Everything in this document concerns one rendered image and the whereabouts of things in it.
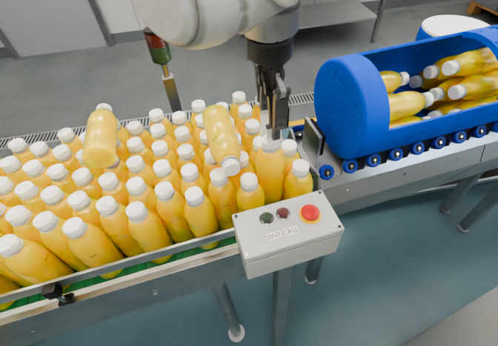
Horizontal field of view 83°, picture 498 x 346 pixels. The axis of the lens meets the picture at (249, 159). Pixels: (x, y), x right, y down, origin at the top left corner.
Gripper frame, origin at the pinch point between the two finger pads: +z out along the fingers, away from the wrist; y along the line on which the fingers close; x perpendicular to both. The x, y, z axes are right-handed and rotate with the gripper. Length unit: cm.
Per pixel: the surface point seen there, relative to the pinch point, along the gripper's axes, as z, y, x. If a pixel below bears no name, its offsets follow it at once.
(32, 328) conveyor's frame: 37, -10, 66
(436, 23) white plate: 16, 61, -100
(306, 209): 8.6, -15.5, -2.0
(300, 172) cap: 9.9, -5.3, -5.3
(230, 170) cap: 6.4, -2.6, 10.0
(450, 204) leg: 110, 18, -120
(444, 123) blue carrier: 10.7, -1.4, -47.2
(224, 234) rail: 22.6, -7.9, 14.6
